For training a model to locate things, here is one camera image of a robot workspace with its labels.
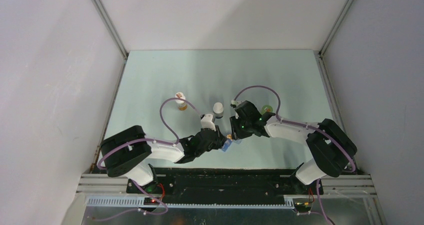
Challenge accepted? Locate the aluminium frame post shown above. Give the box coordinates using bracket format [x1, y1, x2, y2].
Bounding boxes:
[91, 0, 129, 60]
[318, 0, 356, 59]

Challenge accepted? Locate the white bottle orange label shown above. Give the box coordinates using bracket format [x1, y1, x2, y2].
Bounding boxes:
[175, 91, 188, 111]

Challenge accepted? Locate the right aluminium frame post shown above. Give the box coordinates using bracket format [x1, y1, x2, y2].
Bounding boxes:
[318, 0, 356, 59]

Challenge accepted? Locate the green pill bottle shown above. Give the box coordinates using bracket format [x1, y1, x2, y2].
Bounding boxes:
[260, 104, 274, 115]

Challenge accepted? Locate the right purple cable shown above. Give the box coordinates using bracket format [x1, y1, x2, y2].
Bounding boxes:
[233, 85, 357, 225]

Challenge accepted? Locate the right control board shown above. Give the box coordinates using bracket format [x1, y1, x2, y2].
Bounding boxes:
[294, 201, 313, 208]

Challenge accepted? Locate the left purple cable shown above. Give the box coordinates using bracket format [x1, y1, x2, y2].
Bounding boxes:
[96, 97, 206, 214]

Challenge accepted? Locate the left aluminium frame post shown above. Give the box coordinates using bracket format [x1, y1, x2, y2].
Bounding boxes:
[91, 0, 129, 60]

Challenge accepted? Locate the white pill bottle blue label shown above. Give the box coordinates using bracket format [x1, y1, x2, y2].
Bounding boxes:
[213, 102, 224, 119]

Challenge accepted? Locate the left control board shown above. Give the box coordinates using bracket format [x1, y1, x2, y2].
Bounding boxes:
[143, 197, 162, 206]

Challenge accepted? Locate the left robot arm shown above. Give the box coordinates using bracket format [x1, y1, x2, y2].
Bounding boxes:
[97, 125, 228, 193]

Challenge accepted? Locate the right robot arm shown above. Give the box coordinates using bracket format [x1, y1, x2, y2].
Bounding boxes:
[230, 100, 358, 194]

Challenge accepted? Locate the control board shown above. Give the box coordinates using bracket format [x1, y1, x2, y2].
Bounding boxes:
[294, 201, 313, 208]
[143, 197, 162, 206]

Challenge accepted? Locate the purple cable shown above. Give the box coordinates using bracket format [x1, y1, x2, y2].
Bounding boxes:
[96, 97, 206, 214]
[233, 85, 357, 225]

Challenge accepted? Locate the blue pill organizer box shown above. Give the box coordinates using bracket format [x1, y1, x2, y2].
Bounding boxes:
[220, 134, 243, 152]

